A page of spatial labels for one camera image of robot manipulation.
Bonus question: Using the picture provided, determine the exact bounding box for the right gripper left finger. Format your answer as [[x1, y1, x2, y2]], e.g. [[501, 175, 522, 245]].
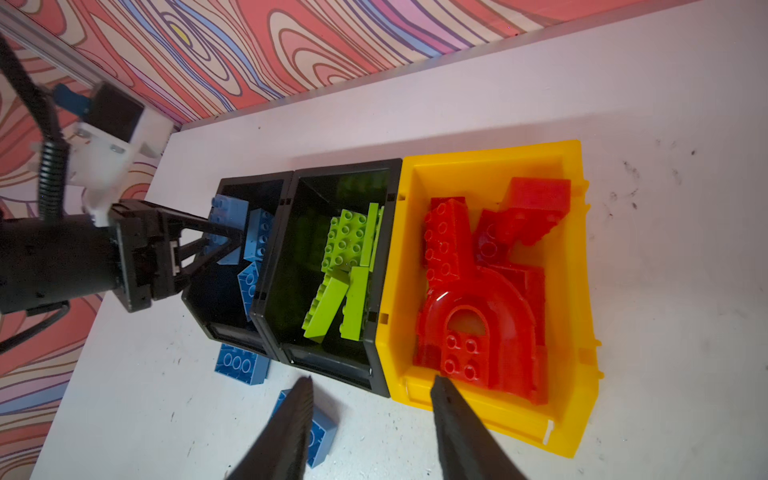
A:
[[228, 377, 314, 479]]

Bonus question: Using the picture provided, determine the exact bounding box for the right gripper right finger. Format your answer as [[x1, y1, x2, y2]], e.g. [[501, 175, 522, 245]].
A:
[[430, 376, 526, 479]]

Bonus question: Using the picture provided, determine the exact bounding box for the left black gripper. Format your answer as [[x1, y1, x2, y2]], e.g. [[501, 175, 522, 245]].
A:
[[109, 200, 242, 313]]

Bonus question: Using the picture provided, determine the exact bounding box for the blue lego brick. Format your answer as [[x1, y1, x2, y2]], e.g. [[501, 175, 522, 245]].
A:
[[214, 344, 271, 386], [203, 194, 249, 254], [237, 261, 261, 319], [270, 389, 338, 469]]

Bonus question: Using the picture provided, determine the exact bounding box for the blue lego brick diagonal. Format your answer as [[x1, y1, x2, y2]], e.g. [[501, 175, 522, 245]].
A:
[[243, 208, 274, 262]]

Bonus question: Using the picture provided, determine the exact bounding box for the red arch lego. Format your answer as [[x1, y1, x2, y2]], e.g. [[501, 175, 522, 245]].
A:
[[414, 266, 533, 398]]

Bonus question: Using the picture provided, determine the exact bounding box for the green lego brick top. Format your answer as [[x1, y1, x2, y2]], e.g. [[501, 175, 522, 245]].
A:
[[302, 271, 350, 342]]

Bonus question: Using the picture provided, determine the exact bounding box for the red lego brick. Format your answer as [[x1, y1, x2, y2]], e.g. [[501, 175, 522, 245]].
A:
[[501, 263, 549, 405], [472, 209, 512, 265], [422, 197, 474, 290], [496, 177, 571, 246]]

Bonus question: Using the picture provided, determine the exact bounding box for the lone green lego brick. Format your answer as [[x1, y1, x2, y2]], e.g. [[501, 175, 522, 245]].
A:
[[321, 209, 367, 273]]

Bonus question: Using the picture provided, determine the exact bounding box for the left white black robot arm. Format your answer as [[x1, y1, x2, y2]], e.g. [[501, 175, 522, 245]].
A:
[[1, 200, 243, 352]]

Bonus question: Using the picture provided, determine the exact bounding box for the middle black bin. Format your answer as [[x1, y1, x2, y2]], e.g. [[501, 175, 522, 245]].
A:
[[251, 159, 402, 397]]

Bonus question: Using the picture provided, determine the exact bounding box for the yellow plastic bin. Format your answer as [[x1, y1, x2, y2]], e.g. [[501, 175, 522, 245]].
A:
[[376, 140, 602, 458]]

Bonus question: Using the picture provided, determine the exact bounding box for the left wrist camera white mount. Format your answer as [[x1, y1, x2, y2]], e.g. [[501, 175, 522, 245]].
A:
[[67, 82, 175, 227]]

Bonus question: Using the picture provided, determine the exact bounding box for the left black corrugated cable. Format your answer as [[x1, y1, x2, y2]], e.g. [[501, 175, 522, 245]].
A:
[[0, 35, 70, 223]]

